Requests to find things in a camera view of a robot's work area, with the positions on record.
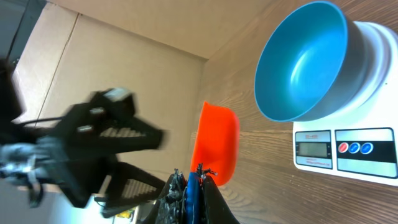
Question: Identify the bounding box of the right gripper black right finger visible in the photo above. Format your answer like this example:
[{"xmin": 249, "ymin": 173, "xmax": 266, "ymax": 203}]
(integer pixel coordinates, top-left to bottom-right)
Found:
[{"xmin": 197, "ymin": 163, "xmax": 239, "ymax": 224}]

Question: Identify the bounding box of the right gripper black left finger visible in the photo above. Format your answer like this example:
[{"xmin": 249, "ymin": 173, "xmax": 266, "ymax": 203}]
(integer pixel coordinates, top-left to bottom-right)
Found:
[{"xmin": 143, "ymin": 169, "xmax": 187, "ymax": 224}]

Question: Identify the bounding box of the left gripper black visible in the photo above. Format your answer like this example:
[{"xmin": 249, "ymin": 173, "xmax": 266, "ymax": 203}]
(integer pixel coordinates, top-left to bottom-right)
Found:
[{"xmin": 37, "ymin": 88, "xmax": 165, "ymax": 218}]

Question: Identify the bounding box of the orange measuring scoop blue handle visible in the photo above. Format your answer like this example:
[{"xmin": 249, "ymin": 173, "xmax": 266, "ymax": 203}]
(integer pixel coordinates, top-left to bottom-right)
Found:
[{"xmin": 184, "ymin": 101, "xmax": 239, "ymax": 224}]

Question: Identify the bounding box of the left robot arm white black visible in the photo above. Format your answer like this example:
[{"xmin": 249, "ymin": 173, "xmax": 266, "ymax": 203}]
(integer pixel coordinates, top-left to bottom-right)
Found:
[{"xmin": 1, "ymin": 60, "xmax": 165, "ymax": 218}]

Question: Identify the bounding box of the white digital kitchen scale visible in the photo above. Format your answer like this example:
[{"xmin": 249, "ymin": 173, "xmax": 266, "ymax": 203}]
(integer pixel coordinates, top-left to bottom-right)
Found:
[{"xmin": 293, "ymin": 22, "xmax": 397, "ymax": 186}]

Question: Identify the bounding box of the blue bowl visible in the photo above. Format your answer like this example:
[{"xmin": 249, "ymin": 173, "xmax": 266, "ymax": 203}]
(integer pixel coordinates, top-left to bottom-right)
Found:
[{"xmin": 254, "ymin": 1, "xmax": 369, "ymax": 122}]

